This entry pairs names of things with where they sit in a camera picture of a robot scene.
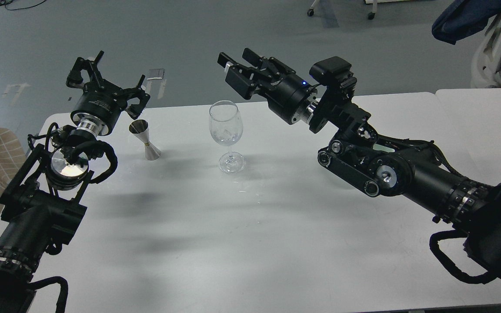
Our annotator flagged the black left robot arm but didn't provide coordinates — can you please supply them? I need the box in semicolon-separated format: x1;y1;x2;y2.
0;51;150;313

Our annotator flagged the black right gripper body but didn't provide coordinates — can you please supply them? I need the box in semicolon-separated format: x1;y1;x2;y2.
256;65;317;125

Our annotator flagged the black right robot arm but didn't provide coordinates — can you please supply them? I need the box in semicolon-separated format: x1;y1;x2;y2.
217;48;501;284

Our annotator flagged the steel cocktail jigger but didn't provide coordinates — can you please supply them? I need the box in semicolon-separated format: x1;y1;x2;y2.
129;119;161;161

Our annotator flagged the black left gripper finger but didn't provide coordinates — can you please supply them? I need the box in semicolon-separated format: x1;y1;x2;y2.
123;75;150;120
66;51;105;90

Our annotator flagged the clear wine glass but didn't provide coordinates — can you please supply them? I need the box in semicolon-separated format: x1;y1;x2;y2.
209;100;245;174

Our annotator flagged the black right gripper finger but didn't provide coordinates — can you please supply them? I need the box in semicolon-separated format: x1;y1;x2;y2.
242;48;296;77
217;52;262;100

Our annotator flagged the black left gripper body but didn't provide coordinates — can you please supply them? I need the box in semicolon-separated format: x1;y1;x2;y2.
71;85;127;137

